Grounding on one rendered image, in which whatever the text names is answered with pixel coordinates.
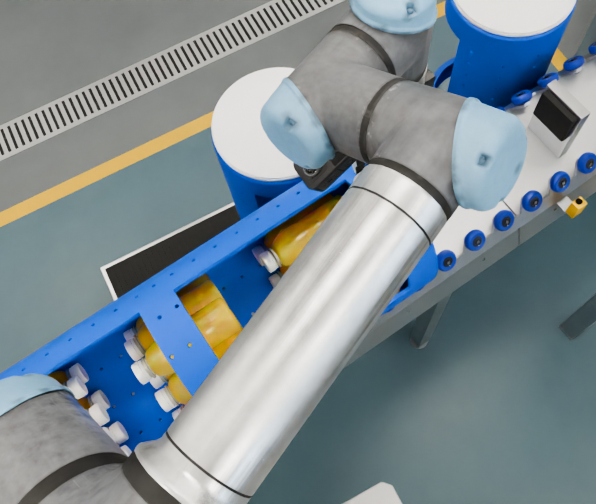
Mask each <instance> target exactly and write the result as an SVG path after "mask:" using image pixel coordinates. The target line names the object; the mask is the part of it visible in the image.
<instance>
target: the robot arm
mask: <svg viewBox="0 0 596 504"><path fill-rule="evenodd" d="M436 3H437V0H349V5H350V9H349V10H348V12H347V13H346V14H345V15H344V16H343V17H342V18H341V19H340V20H339V21H338V22H337V23H336V24H335V25H334V26H333V28H332V29H331V31H330V32H329V33H328V34H327V35H326V36H325V37H324V39H323V40H322V41H321V42H320V43H319V44H318V45H317V46H316V47H315V48H314V49H313V50H312V51H311V52H310V53H309V54H308V56H307V57H306V58H305V59H304V60H303V61H302V62H301V63H300V64H299V65H298V66H297V67H296V68H295V69H294V70H293V72H292V73H291V74H290V75H289V76H288V77H284V78H283V79H282V82H281V84H280V85H279V86H278V88H277V89H276V90H275V91H274V92H273V94H272V95H271V96H270V97H269V99H268V100H267V102H266V103H265V104H264V105H263V107H262V109H261V112H260V122H261V126H262V128H263V130H264V132H265V134H266V135H267V137H268V139H269V140H270V141H271V143H272V144H273V145H274V146H275V147H276V148H277V149H278V150H279V151H280V152H281V153H282V154H283V155H284V156H285V157H287V158H288V159H289V160H291V161H292V162H294V163H293V166H294V169H295V171H296V172H297V174H298V175H299V176H300V178H301V179H302V180H303V182H304V183H305V185H306V186H307V187H308V189H311V190H315V191H319V192H324V191H325V190H326V189H327V188H328V187H329V186H330V185H332V184H333V183H334V182H335V181H336V180H337V179H338V178H339V177H340V176H341V175H342V174H343V173H344V172H345V171H346V170H347V169H348V168H349V167H350V166H351V165H352V167H353V170H354V172H355V173H356V174H358V173H360V172H361V173H360V174H359V175H358V177H357V178H356V179H355V180H354V182H353V183H352V184H351V186H350V187H349V188H348V190H347V191H346V192H345V194H344V195H343V196H342V198H341V199H340V200H339V202H338V203H337V204H336V206H335V207H334V208H333V210H332V211H331V212H330V214H329V215H328V216H327V218H326V219H325V220H324V222H323V223H322V224H321V226H320V227H319V228H318V230H317V231H316V232H315V234H314V235H313V236H312V238H311V239H310V240H309V242H308V243H307V244H306V246H305V247H304V248H303V250H302V251H301V252H300V254H299V255H298V256H297V258H296V259H295V260H294V262H293V263H292V264H291V266H290V267H289V268H288V270H287V271H286V272H285V274H284V275H283V276H282V278H281V279H280V280H279V282H278V283H277V284H276V286H275V287H274V288H273V290H272V291H271V292H270V294H269V295H268V296H267V298H266V299H265V300H264V302H263V303H262V304H261V306H260V307H259V308H258V310H257V311H256V312H255V314H254V315H253V316H252V318H251V319H250V320H249V322H248V323H247V324H246V325H245V327H244V328H243V329H242V331H241V332H240V333H239V335H238V336H237V337H236V339H235V340H234V341H233V343H232V344H231V345H230V347H229V348H228V349H227V351H226V352H225V353H224V355H223V356H222V357H221V359H220V360H219V361H218V363H217V364H216V365H215V367H214V368H213V369H212V371H211V372H210V373H209V375H208V376H207V377H206V379H205V380H204V381H203V383H202V384H201V385H200V387H199V388H198V389H197V391H196V392H195V393H194V395H193V396H192V397H191V399H190V400H189V401H188V403H187V404H186V405H185V407H184V408H183V409H182V411H181V412H180V413H179V415H178V416H177V417H176V419H175V420H174V421H173V423H172V424H171V425H170V427H169V428H168V429H167V431H166V432H165V433H164V435H163V436H162V437H161V438H159V439H157V440H151V441H146V442H141V443H139V444H138V445H137V446H136V447H135V449H134V450H133V451H132V453H131V454H130V455H129V457H128V456H127V455H126V453H125V452H124V451H123V450H122V449H121V448H120V447H119V446H118V445H117V444H116V443H115V442H114V440H113V439H112V438H111V437H110V436H109V435H108V434H107V433H106V432H105V431H104V430H103V428H102V427H101V426H100V425H99V424H98V423H97V422H96V421H95V420H94V419H93V418H92V416H91V415H90V414H89V413H88V412H87V411H86V410H85V409H84V408H83V407H82V406H81V405H80V403H79V402H78V401H77V400H76V399H75V395H74V394H73V392H72V391H71V390H70V389H69V388H67V387H64V386H62V385H61V384H60V383H59V382H58V381H57V380H55V379H53V378H52V377H49V376H47V375H43V374H35V373H29V374H25V375H23V376H11V377H8V378H5V379H2V380H0V504H247V503H248V501H249V500H250V499H251V497H252V496H253V494H254V493H255V492H256V490H257V489H258V487H259V486H260V485H261V483H262V482H263V480H264V479H265V477H266V476H267V475H268V473H269V472H270V470H271V469H272V468H273V466H274V465H275V463H276V462H277V461H278V459H279V458H280V456H281V455H282V454H283V452H284V451H285V449H286V448H287V447H288V445H289V444H290V442H291V441H292V439H293V438H294V437H295V435H296V434H297V432H298V431H299V430H300V428H301V427H302V425H303V424H304V423H305V421H306V420H307V418H308V417H309V416H310V414H311V413H312V411H313V410H314V409H315V407H316V406H317V404H318V403H319V402H320V400H321V399H322V397H323V396H324V394H325V393H326V392H327V390H328V389H329V387H330V386H331V385H332V383H333V382H334V380H335V379H336V378H337V376H338V375H339V373H340V372H341V371H342V369H343V368H344V366H345V365H346V364H347V362H348V361H349V359H350V358H351V356H352V355H353V354H354V352H355V351H356V349H357V348H358V347H359V345H360V344H361V342H362V341H363V340H364V338H365V337H366V335H367V334H368V333H369V331H370V330H371V328H372V327H373V326H374V324H375V323H376V321H377V320H378V318H379V317H380V316H381V314H382V313H383V311H384V310H385V309H386V307H387V306H388V304H389V303H390V302H391V300H392V299H393V297H394V296H395V295H396V293H397V292H398V290H399V289H400V288H401V286H402V285H403V283H404V282H405V280H406V279H407V278H408V276H409V275H410V273H411V272H412V271H413V269H414V268H415V266H416V265H417V264H418V262H419V261H420V259H421V258H422V257H423V255H424V254H425V252H426V251H427V250H428V248H429V247H430V245H431V244H432V242H433V241H434V240H435V238H436V237H437V235H438V234H439V233H440V231H441V230H442V228H443V227H444V226H445V224H446V223H447V221H448V220H449V218H451V216H452V215H453V213H454V212H455V211H456V209H457V208H458V206H460V207H462V208H464V209H470V208H471V209H473V210H476V211H481V212H484V211H489V210H491V209H493V208H495V207H496V206H497V204H498V203H499V202H501V201H503V200H504V199H505V198H506V197H507V196H508V194H509V193H510V192H511V190H512V189H513V187H514V185H515V184H516V182H517V180H518V178H519V175H520V173H521V171H522V168H523V165H524V161H525V158H526V153H527V137H526V129H525V127H524V125H523V123H522V122H521V121H520V119H519V118H517V117H516V116H514V115H513V114H510V113H507V112H505V111H502V110H499V109H497V108H494V107H491V106H489V105H486V104H483V103H481V102H480V100H478V99H477V98H474V97H469V98H466V97H463V96H460V95H456V94H453V93H450V92H447V91H443V90H440V89H437V88H434V87H433V86H434V81H435V75H434V74H433V73H432V72H431V71H430V70H429V69H427V63H428V56H429V50H430V44H431V38H432V32H433V26H434V23H435V21H436V19H437V14H438V11H437V7H436ZM365 163H366V164H367V165H366V167H365Z"/></svg>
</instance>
